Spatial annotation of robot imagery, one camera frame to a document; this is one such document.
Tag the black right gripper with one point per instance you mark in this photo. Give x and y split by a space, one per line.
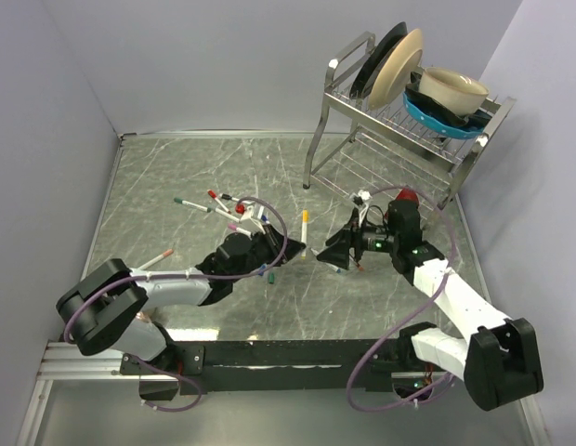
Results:
350 236

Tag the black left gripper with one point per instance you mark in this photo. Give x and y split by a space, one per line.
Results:
273 239

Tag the white marker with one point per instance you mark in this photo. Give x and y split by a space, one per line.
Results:
333 268

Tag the yellow cap marker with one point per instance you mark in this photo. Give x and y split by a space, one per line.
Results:
304 233

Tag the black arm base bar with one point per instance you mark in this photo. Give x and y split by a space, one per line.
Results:
225 366

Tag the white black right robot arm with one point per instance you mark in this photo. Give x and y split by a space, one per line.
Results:
495 356

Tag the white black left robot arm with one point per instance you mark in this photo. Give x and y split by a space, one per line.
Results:
100 312

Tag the black cap marker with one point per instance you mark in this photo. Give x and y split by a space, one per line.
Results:
228 197

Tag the red bowl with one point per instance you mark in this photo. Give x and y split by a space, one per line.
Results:
406 194

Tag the stainless steel dish rack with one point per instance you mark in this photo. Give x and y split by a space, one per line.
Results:
437 164

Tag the salmon cap marker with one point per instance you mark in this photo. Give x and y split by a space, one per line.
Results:
150 263

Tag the green cap marker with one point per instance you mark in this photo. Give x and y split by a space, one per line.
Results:
202 208

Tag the blue polka dot bowl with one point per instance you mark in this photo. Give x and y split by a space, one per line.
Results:
464 132

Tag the black plate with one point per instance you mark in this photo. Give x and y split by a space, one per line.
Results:
363 83

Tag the black dish under bowl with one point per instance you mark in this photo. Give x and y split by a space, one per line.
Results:
434 109

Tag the beige plate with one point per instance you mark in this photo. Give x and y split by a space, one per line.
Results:
395 74

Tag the cream ceramic bowl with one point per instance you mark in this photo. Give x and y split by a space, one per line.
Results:
456 92

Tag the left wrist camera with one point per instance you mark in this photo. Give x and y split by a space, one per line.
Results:
250 216

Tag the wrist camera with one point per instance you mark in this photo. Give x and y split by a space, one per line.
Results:
362 197
250 216

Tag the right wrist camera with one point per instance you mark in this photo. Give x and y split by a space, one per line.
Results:
362 197

